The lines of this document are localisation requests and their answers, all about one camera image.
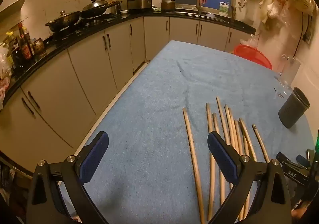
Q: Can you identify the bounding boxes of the beige lower kitchen cabinets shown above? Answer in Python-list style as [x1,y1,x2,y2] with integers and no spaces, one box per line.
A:
[0,16,252,172]

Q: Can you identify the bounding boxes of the small brown jar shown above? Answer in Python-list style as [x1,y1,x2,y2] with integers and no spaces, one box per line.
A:
[33,38,45,53]

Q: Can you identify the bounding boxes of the white plastic bag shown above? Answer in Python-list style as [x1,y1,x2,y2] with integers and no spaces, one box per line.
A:
[240,33,260,47]

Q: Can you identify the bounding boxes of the dark sauce bottle red label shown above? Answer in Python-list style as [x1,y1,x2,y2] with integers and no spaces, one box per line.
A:
[19,23,34,60]

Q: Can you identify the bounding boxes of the red plastic basket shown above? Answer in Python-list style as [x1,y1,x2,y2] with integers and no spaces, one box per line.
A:
[234,44,273,70]

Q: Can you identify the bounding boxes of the white detergent bottle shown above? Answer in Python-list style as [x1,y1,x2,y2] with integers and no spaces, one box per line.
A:
[219,1,230,17]

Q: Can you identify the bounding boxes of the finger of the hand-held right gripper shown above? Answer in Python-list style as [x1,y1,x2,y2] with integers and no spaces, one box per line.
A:
[296,149,316,168]
[276,152,312,186]

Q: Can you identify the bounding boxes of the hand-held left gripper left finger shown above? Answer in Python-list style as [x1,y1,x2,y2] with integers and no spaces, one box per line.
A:
[26,131,110,224]

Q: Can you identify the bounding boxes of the black power cable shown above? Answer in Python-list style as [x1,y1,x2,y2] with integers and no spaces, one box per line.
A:
[294,12,313,60]

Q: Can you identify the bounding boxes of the dark grey utensil holder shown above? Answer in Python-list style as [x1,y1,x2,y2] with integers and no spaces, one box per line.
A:
[278,86,311,129]

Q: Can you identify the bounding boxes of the frosted glass mug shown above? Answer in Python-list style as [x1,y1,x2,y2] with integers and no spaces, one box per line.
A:
[274,54,301,88]

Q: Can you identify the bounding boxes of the black gas stove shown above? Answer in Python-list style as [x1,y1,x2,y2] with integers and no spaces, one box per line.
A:
[51,16,117,40]

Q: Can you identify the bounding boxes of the wok with steel lid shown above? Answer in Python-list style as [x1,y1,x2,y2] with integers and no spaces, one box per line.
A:
[80,0,123,19]

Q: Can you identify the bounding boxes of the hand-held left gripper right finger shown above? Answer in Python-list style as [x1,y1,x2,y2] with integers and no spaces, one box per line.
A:
[207,131,292,224]

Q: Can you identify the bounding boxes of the bunch of wooden chopsticks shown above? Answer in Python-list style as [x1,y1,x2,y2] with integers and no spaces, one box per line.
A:
[182,96,271,224]

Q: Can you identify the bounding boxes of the steel kitchen sink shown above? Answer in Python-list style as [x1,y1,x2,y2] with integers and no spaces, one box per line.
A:
[174,10,225,19]

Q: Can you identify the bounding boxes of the blue table cloth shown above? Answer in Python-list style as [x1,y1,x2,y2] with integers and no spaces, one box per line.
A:
[58,40,315,224]

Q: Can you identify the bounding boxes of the frying pan with glass lid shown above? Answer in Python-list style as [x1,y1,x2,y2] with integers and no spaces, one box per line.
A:
[45,10,81,32]

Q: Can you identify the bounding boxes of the black kitchen countertop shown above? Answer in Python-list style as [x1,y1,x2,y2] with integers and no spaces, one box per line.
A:
[0,11,257,112]

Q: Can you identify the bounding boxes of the crumpled plastic bags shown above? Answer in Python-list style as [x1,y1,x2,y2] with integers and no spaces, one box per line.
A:
[0,42,13,110]

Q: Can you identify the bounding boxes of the brown cooking pot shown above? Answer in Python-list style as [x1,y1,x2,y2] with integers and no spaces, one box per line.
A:
[160,0,176,11]

